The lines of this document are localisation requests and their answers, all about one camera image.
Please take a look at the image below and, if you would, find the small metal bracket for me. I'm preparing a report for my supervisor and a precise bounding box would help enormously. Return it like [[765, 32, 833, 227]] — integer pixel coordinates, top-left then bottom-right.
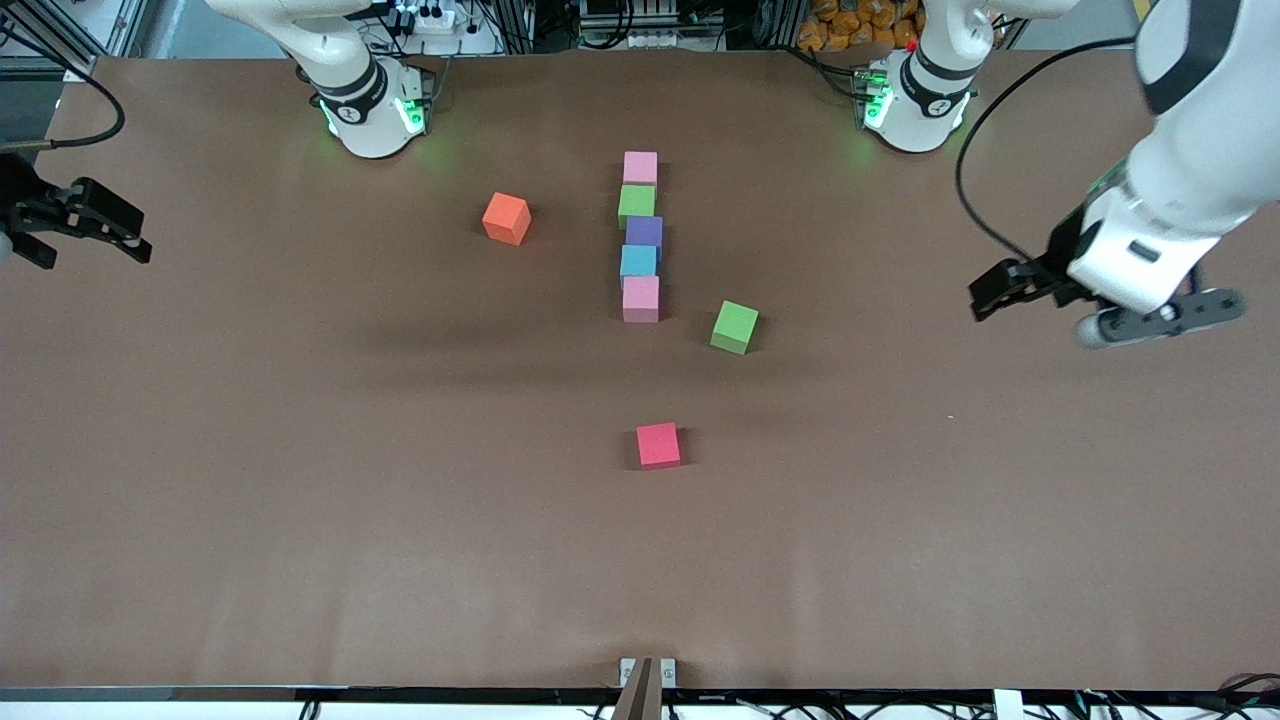
[[619, 657, 678, 689]]

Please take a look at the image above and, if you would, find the paper table cover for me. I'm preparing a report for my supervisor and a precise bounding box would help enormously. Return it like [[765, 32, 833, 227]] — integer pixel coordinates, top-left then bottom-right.
[[0, 48, 1280, 691]]

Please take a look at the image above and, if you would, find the bag of orange items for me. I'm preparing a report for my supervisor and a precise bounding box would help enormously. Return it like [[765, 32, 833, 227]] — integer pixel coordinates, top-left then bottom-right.
[[797, 0, 923, 53]]

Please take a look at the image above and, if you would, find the white power strip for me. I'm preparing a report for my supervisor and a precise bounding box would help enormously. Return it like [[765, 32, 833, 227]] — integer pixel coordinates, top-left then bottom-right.
[[395, 3, 466, 36]]

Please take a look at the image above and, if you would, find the red foam cube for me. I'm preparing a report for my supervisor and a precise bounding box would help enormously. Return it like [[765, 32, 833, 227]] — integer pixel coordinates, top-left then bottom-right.
[[636, 422, 682, 470]]

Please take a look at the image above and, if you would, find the black table edge rail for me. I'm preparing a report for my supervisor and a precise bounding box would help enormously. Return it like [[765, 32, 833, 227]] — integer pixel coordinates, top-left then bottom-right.
[[0, 685, 1280, 707]]

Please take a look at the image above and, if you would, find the grey metal device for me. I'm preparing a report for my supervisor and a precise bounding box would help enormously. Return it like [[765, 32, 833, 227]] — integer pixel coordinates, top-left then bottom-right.
[[578, 0, 693, 51]]

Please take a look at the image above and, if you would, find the aluminium frame profile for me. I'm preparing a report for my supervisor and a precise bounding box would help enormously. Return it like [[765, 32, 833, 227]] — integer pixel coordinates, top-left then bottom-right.
[[0, 0, 151, 83]]

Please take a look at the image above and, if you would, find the orange foam cube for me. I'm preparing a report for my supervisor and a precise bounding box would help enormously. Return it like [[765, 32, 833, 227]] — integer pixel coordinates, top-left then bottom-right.
[[482, 192, 533, 247]]

